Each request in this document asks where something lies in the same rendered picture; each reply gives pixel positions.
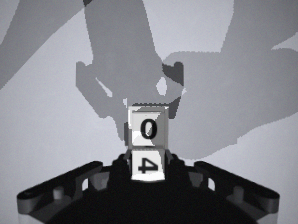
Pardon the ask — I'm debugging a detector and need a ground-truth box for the white cube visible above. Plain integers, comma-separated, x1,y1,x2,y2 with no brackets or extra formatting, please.
132,111,166,145
132,145,165,181

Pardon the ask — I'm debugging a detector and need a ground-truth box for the white rectangular tray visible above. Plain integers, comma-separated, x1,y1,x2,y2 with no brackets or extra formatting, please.
129,106,169,149

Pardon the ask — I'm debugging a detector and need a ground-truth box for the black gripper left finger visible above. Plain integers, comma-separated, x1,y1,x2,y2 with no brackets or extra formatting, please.
16,149,132,224

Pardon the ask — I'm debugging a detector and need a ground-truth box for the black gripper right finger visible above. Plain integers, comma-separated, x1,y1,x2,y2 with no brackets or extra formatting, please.
164,149,280,224

